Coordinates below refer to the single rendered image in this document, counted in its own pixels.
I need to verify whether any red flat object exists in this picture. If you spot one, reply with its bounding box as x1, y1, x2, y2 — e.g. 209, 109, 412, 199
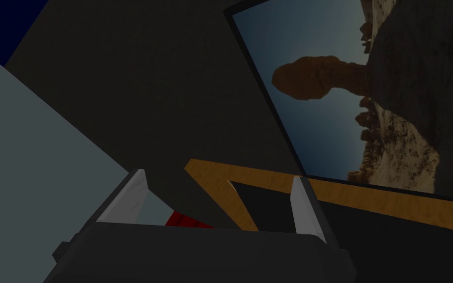
164, 210, 215, 229

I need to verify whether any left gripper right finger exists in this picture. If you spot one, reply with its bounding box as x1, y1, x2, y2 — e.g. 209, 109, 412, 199
290, 175, 341, 251

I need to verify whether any wooden frame furniture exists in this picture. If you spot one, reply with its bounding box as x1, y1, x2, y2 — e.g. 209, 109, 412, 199
183, 158, 453, 236

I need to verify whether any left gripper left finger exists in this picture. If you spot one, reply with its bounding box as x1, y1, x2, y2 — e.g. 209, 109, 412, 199
89, 169, 149, 226

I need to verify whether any framed desert rock picture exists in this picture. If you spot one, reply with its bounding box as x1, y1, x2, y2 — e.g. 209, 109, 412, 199
223, 0, 453, 203

